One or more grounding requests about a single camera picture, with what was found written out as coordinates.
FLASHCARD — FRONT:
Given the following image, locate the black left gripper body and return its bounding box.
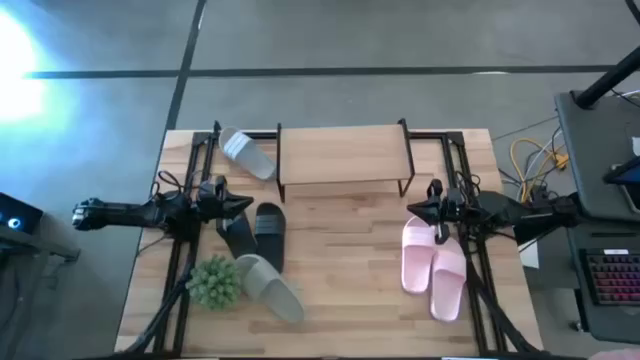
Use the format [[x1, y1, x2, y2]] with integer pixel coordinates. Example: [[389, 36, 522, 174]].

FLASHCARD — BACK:
[[195, 174, 232, 224]]

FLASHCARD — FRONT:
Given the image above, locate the pink slide sandal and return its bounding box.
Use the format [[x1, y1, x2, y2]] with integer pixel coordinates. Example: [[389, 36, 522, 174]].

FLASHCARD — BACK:
[[400, 215, 438, 295], [429, 236, 468, 322]]

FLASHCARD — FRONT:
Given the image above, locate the dark grey side desk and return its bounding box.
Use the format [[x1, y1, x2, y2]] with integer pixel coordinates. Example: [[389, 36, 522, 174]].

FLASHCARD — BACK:
[[553, 89, 640, 346]]

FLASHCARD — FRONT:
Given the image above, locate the black diagonal pole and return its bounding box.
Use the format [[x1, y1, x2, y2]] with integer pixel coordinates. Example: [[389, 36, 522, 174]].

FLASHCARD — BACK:
[[573, 47, 640, 110]]

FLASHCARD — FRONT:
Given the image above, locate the grey slide sandal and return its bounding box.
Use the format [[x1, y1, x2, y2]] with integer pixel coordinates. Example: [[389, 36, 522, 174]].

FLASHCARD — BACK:
[[218, 125, 277, 182], [234, 253, 305, 324]]

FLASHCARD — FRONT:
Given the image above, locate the white box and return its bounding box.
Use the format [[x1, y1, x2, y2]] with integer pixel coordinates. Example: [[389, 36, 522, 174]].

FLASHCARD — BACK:
[[519, 239, 542, 270]]

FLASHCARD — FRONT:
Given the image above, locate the black box with blue lights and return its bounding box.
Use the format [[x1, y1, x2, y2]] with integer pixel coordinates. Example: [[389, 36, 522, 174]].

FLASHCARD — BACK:
[[0, 192, 44, 236]]

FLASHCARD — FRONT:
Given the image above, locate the black backlit keyboard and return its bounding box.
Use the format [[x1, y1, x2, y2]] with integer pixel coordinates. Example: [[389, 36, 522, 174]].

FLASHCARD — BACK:
[[582, 248, 640, 307]]

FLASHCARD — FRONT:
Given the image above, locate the wooden shelf with black legs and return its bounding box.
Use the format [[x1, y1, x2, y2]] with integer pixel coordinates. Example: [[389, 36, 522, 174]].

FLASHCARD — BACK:
[[275, 118, 416, 204]]

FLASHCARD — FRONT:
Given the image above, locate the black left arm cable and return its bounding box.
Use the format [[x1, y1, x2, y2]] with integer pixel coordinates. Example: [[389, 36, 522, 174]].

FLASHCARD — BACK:
[[148, 169, 185, 197]]

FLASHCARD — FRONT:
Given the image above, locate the small green artificial plant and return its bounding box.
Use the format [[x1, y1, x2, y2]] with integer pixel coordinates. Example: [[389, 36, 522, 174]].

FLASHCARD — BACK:
[[185, 254, 242, 311]]

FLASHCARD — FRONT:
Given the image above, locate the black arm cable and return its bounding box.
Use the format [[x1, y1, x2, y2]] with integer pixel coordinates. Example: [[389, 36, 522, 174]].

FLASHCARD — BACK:
[[452, 171, 482, 202], [148, 169, 185, 197]]

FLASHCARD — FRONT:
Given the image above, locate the black metal table frame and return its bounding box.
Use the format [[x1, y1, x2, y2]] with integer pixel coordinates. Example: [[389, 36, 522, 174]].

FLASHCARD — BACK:
[[122, 122, 544, 359]]

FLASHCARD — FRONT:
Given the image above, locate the black tablet screen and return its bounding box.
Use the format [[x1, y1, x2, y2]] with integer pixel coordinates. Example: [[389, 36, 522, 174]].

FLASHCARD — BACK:
[[602, 156, 640, 211]]

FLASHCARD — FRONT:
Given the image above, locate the yellow cable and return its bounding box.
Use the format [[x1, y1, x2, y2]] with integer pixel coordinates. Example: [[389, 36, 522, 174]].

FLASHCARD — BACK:
[[509, 138, 569, 201]]

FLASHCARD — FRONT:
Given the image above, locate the black slide sandal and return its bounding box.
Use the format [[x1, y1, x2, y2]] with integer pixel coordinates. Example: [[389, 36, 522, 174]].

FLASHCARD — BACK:
[[215, 212, 259, 261], [253, 201, 287, 274]]

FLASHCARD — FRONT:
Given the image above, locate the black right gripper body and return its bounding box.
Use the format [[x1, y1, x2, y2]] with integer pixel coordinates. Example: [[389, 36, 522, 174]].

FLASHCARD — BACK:
[[427, 178, 471, 245]]

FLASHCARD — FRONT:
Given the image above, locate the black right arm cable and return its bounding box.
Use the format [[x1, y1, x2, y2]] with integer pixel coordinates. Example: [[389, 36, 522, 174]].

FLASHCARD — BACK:
[[452, 171, 482, 202]]

